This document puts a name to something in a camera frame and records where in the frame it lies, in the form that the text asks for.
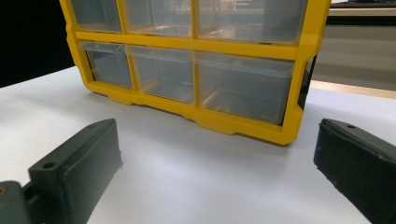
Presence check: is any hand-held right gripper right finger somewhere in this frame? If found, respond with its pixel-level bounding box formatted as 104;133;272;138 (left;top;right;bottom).
313;118;396;224

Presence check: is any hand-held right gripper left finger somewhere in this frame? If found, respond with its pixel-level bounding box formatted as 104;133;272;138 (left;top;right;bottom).
27;118;123;224

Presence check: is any yellow drawer cabinet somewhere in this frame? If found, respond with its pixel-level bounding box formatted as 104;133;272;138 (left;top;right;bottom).
59;0;332;147

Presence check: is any grey desk with wooden edge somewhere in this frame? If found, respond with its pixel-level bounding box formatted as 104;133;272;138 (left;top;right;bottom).
310;0;396;100

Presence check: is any clear plastic drawer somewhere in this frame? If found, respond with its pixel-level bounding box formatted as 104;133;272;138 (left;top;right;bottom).
78;40;134;91
193;50;296;126
121;0;192;38
125;44;195;105
70;0;122;35
195;0;309;45

